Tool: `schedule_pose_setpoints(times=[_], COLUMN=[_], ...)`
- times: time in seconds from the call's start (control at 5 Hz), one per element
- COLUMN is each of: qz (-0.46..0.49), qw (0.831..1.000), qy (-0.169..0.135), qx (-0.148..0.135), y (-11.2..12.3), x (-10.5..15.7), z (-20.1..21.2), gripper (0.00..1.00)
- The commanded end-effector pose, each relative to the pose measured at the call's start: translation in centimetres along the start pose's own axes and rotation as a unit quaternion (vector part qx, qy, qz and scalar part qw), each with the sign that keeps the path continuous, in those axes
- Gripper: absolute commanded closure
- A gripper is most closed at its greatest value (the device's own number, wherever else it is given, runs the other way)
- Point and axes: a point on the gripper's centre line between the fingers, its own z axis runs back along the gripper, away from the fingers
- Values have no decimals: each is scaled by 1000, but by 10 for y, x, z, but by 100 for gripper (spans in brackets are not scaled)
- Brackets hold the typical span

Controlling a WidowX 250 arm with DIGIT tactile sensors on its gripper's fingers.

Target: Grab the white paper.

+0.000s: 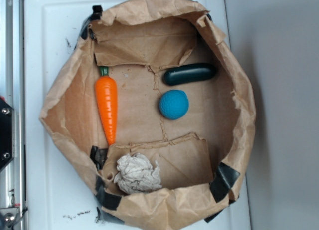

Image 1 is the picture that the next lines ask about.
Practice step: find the brown paper bag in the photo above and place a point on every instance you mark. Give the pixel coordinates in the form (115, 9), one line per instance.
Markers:
(203, 156)

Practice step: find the aluminium frame rail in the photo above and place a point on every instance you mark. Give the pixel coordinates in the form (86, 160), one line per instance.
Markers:
(13, 204)

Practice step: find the orange toy carrot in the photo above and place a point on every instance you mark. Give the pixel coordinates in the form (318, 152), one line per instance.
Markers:
(107, 101)

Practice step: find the blue dimpled ball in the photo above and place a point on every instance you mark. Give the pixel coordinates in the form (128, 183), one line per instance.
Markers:
(174, 104)

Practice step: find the white plastic tray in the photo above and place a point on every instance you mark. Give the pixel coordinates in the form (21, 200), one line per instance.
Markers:
(57, 198)

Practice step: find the black metal bracket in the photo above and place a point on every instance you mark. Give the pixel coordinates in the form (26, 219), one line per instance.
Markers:
(6, 134)

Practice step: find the dark green toy cucumber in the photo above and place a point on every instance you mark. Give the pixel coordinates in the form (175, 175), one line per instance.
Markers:
(189, 73)

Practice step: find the white paper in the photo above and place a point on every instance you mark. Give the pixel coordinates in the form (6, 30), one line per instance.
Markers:
(136, 174)

